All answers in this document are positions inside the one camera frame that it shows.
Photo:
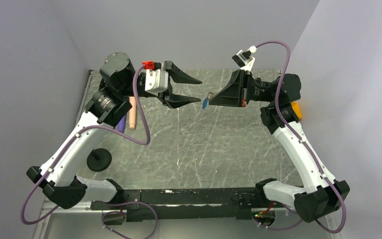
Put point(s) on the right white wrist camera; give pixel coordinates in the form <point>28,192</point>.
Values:
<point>245,59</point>

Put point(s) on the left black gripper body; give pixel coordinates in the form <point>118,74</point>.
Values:
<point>170,86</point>

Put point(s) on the purple microphone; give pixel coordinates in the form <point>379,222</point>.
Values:
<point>121,125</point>

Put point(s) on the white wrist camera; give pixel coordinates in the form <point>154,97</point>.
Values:
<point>245,59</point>
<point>156,78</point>

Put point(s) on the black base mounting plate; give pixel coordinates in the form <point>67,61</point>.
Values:
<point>204,203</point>

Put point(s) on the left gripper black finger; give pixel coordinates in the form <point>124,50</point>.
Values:
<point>174,101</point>
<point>179,76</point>

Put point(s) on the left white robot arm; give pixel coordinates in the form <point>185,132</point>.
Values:
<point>58,177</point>

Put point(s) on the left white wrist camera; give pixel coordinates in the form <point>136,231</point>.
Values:
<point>156,78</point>

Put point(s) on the round gold black disc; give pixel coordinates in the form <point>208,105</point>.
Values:
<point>99,160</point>

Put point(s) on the aluminium frame rail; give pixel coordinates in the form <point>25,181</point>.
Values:
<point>64,223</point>

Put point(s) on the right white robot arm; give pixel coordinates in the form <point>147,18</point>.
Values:
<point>320,193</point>

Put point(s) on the pink microphone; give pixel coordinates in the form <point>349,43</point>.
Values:
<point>132,113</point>

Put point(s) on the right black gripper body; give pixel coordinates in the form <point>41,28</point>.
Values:
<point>256,90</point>

